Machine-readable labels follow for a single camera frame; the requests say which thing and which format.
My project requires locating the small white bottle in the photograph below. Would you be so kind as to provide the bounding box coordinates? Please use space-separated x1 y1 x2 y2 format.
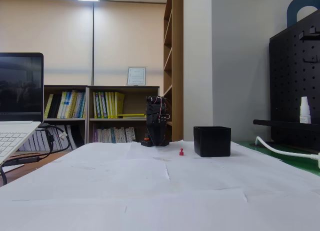
299 96 313 124

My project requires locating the black pegboard shelf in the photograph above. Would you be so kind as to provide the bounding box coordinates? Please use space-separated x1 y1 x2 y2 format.
252 119 320 132

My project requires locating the white laptop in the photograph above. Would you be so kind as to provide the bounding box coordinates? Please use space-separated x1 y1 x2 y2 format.
0 52 45 166

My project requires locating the red white servo cable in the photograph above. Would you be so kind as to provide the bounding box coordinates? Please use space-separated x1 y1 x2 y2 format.
147 96 172 122

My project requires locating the blue white book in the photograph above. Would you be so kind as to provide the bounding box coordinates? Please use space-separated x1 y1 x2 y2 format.
74 90 87 119

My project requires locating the yellow white book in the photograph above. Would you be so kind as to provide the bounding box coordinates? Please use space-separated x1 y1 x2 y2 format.
64 90 77 119
56 91 69 119

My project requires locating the black square box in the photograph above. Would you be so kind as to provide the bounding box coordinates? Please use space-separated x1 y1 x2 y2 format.
193 125 232 158

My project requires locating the wide yellow binder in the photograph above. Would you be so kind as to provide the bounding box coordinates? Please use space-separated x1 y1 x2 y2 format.
114 91 125 119

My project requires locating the black book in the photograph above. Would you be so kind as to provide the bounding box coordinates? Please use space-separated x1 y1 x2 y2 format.
47 93 63 119

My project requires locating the white power cable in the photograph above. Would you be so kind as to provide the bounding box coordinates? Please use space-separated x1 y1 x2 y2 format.
255 136 313 159

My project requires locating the thin yellow book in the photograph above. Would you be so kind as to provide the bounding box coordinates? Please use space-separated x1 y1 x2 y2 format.
44 93 54 119

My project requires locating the dark blue arch-shaped object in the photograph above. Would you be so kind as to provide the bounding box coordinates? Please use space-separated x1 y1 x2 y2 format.
286 0 320 28

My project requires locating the low brown bookcase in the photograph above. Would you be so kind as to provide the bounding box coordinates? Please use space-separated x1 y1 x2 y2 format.
86 85 161 144
43 85 88 152

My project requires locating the thick black laptop cable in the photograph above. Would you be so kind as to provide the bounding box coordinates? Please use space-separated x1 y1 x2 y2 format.
3 124 72 167

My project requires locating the framed white certificate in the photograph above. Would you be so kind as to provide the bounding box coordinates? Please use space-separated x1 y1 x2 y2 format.
126 66 147 87

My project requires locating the flat yellow folder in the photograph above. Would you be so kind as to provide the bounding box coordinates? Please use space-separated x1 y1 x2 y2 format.
117 113 147 119

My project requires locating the black cable with ferrite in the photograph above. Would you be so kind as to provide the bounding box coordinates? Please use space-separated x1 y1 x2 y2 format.
43 127 55 154

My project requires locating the tall wooden bookshelf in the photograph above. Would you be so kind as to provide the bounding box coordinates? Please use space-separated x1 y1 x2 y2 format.
163 0 185 142

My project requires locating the white paper sheet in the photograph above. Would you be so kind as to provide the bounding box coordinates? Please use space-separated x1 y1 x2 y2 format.
124 188 249 231
126 140 251 162
0 198 127 231
0 157 172 201
53 142 132 164
243 183 320 231
164 155 320 193

